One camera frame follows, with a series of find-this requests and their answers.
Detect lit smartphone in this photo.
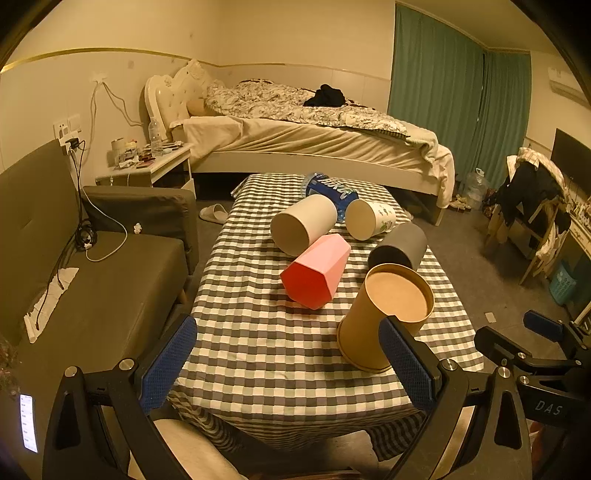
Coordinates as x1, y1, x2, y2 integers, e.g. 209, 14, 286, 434
18, 394, 38, 454

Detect white paper sheet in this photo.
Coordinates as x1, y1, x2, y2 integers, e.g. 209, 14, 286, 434
24, 267, 80, 344

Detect wooden chair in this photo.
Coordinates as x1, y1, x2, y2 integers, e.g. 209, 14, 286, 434
485, 185, 568, 287

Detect black clothes pile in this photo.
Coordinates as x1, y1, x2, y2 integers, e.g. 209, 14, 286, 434
303, 84, 347, 107

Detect blue label water bottle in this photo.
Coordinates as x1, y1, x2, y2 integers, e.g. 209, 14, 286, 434
302, 172, 360, 223

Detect white tufted headboard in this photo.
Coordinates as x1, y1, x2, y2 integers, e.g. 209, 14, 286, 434
144, 59, 214, 140

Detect black television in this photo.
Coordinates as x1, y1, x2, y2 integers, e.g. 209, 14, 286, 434
551, 128, 591, 186

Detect black jacket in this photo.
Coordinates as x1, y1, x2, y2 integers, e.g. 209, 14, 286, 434
496, 162, 572, 230

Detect grey cup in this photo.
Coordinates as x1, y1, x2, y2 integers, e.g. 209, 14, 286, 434
368, 222, 428, 271

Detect white charging cable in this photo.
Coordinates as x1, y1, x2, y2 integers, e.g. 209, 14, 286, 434
85, 187, 129, 263

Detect bed with beige sheet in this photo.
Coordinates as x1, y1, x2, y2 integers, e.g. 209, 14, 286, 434
168, 114, 458, 226

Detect pink hexagonal cup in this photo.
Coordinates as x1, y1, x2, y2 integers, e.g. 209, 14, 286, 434
280, 233, 352, 311

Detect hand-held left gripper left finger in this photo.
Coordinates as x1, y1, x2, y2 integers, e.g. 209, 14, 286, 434
42, 315, 199, 480

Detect wall power socket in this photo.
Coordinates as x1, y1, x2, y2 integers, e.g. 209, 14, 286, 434
53, 114, 83, 155

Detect checkered cloth table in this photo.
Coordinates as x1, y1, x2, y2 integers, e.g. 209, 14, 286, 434
167, 173, 485, 462

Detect white air conditioner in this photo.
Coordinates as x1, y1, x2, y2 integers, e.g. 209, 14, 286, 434
547, 67, 590, 101

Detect large clear water jug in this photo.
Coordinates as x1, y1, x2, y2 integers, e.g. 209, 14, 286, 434
464, 168, 491, 211

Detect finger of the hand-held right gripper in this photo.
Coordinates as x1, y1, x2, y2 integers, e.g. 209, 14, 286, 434
475, 326, 583, 376
524, 310, 591, 357

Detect cream cup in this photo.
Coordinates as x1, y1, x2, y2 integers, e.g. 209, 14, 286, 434
270, 194, 339, 257

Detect white nightstand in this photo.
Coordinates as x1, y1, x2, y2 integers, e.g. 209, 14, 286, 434
95, 143, 195, 191

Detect grey slipper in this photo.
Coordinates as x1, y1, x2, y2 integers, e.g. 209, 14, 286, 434
199, 204, 229, 225

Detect black charger cable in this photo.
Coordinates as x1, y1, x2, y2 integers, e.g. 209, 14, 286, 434
68, 141, 94, 245

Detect floral quilt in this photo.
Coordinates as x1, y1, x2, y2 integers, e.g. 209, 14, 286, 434
204, 79, 410, 138

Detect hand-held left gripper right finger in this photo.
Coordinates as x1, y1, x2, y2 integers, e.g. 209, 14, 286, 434
373, 318, 533, 480

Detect clear plastic bottle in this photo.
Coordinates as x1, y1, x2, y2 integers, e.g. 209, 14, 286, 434
148, 116, 165, 157

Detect dark green sofa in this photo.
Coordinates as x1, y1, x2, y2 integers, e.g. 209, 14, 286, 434
0, 138, 199, 467

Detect brown paper cup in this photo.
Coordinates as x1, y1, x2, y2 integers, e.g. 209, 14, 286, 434
337, 263, 435, 374

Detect blue plastic basket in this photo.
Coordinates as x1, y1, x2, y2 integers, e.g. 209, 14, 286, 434
549, 261, 579, 305

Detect green curtain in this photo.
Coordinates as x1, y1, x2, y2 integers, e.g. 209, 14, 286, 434
471, 46, 533, 190
388, 4, 486, 121

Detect white printed paper cup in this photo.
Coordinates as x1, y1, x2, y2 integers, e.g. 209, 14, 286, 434
345, 199, 397, 241

